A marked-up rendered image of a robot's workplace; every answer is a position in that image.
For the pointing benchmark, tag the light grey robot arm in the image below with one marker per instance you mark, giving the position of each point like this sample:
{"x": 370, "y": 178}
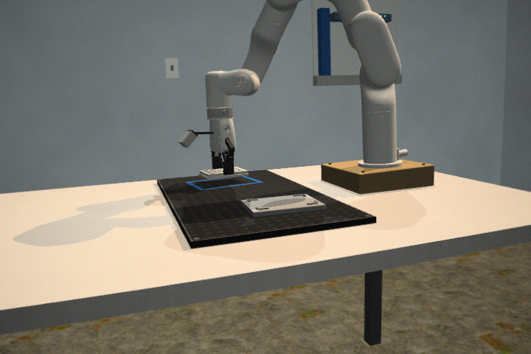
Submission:
{"x": 367, "y": 33}

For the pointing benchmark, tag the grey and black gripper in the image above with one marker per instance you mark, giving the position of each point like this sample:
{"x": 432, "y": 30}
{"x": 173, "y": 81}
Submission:
{"x": 222, "y": 142}

